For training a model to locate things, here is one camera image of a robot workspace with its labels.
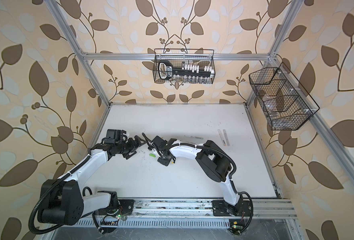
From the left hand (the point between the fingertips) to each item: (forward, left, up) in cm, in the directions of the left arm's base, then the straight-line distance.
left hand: (142, 144), depth 85 cm
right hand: (-3, -13, -11) cm, 17 cm away
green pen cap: (-1, -4, -12) cm, 12 cm away
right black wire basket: (+12, -75, +23) cm, 79 cm away
